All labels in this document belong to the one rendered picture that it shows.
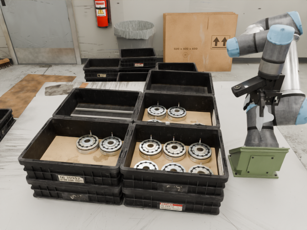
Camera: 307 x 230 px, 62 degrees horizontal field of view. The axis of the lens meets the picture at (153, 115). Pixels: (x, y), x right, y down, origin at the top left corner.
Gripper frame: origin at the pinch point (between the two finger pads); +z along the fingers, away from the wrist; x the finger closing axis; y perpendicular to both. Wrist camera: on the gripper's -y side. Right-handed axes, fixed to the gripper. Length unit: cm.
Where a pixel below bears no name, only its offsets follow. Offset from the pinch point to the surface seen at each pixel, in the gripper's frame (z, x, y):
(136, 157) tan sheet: 23.8, 6.1, -43.3
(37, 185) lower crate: 32, -2, -84
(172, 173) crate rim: 14.2, -13.6, -30.4
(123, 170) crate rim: 15, -11, -48
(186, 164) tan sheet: 22.9, 0.5, -21.8
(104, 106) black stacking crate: 23, 51, -62
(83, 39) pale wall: 57, 318, -121
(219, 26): 24, 290, 77
